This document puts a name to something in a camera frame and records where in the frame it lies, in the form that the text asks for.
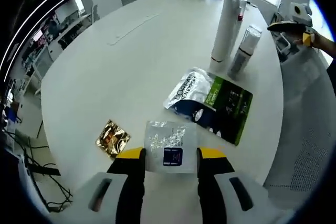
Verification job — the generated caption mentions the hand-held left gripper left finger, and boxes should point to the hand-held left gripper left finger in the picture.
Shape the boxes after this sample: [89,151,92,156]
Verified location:
[87,147,148,224]

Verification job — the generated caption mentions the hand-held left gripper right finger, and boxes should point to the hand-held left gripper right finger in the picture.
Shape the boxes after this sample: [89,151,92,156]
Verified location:
[196,147,269,224]

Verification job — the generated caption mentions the gold foil skincare sachet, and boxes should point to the gold foil skincare sachet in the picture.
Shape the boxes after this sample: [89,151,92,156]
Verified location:
[94,119,132,159]

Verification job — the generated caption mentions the tall white skincare tube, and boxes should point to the tall white skincare tube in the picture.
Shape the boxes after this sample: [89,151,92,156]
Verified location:
[209,0,242,72]

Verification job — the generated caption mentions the green silver skincare sachet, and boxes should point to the green silver skincare sachet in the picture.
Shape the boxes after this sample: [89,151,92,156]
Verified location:
[162,67,254,146]

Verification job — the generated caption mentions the person's right hand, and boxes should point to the person's right hand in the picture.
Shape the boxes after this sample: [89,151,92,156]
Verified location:
[313,31,329,52]

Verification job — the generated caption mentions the white mesh office chair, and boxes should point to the white mesh office chair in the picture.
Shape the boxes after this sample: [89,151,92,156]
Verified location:
[262,28,336,205]

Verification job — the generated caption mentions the black floor cables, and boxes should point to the black floor cables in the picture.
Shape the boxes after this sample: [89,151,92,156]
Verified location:
[15,140,75,209]

